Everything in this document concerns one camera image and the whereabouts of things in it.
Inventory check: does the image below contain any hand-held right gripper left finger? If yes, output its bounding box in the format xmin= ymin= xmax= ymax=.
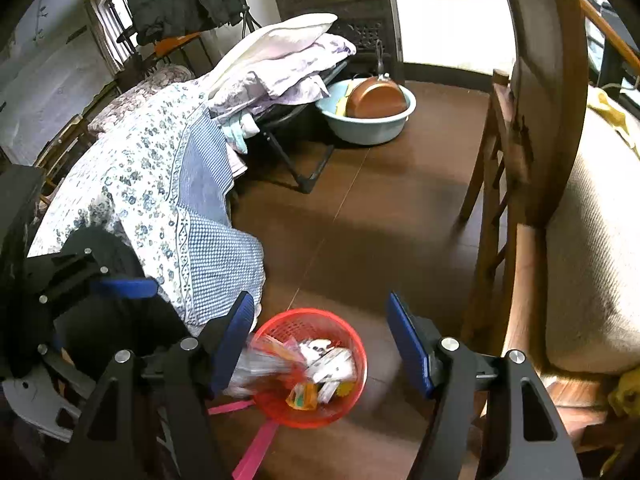
xmin=52 ymin=290 xmax=256 ymax=480

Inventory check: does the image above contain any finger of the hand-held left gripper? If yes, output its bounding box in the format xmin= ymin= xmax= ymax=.
xmin=27 ymin=240 xmax=160 ymax=321
xmin=0 ymin=342 xmax=101 ymax=443

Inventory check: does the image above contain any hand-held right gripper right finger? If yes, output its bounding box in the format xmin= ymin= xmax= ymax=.
xmin=387 ymin=291 xmax=583 ymax=480

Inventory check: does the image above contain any clear plastic bag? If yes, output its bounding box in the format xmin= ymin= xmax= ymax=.
xmin=230 ymin=332 xmax=306 ymax=391

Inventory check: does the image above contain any red plastic basket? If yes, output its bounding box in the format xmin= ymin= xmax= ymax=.
xmin=250 ymin=308 xmax=368 ymax=429

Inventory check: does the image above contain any pink plastic bar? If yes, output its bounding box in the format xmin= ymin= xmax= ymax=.
xmin=232 ymin=420 xmax=281 ymax=480
xmin=207 ymin=399 xmax=256 ymax=416

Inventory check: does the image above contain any blue floral tablecloth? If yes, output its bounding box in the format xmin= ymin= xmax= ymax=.
xmin=27 ymin=80 xmax=266 ymax=338

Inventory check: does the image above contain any light blue folded cloth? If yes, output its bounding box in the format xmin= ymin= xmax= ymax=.
xmin=220 ymin=112 xmax=261 ymax=153

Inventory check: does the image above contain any rolled floral quilt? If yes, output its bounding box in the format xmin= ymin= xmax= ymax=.
xmin=87 ymin=65 xmax=196 ymax=133

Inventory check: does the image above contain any beige seat cushion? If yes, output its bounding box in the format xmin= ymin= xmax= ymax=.
xmin=545 ymin=85 xmax=640 ymax=376

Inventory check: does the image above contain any black round stool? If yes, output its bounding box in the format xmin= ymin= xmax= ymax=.
xmin=115 ymin=25 xmax=161 ymax=91

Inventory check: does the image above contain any light blue basin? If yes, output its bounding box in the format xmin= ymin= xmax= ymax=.
xmin=315 ymin=78 xmax=417 ymax=147

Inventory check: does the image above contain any window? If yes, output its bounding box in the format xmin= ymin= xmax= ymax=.
xmin=85 ymin=0 xmax=136 ymax=76

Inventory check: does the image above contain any copper frying pan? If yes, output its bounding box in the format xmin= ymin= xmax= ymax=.
xmin=345 ymin=42 xmax=407 ymax=120

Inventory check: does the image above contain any purple folded blanket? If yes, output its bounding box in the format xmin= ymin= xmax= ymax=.
xmin=207 ymin=32 xmax=357 ymax=111

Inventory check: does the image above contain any black jacket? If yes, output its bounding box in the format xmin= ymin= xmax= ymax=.
xmin=126 ymin=0 xmax=243 ymax=46

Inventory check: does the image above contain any white quilted pillow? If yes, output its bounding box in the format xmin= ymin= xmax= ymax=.
xmin=207 ymin=12 xmax=338 ymax=96

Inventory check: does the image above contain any yellow cloth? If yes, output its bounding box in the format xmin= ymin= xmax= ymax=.
xmin=587 ymin=87 xmax=640 ymax=161

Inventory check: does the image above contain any carved wooden screen panel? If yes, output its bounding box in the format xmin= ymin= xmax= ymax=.
xmin=264 ymin=0 xmax=403 ymax=68

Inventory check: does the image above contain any white wall cloth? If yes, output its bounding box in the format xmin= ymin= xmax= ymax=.
xmin=0 ymin=0 xmax=121 ymax=161

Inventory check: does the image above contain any black folding frame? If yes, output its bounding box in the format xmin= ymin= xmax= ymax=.
xmin=235 ymin=57 xmax=351 ymax=195

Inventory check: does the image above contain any wooden sofa frame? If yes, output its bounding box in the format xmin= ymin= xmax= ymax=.
xmin=492 ymin=0 xmax=640 ymax=461

